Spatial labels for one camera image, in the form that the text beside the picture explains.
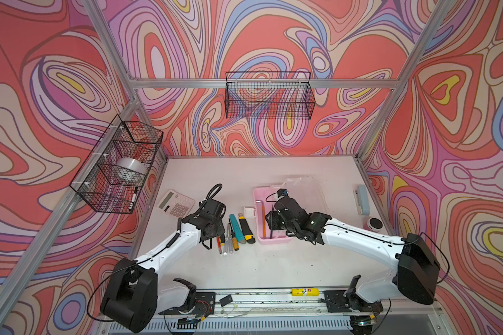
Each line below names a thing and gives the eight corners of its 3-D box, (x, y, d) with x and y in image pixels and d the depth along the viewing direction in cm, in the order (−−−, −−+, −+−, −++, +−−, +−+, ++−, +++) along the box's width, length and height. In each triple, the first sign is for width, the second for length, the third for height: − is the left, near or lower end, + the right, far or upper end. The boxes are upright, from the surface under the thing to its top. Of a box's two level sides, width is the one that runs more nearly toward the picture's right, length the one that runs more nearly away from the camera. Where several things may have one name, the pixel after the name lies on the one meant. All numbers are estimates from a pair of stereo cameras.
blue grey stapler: (357, 216, 98) (362, 210, 94) (353, 190, 108) (357, 184, 104) (367, 217, 97) (372, 212, 93) (362, 191, 107) (366, 185, 103)
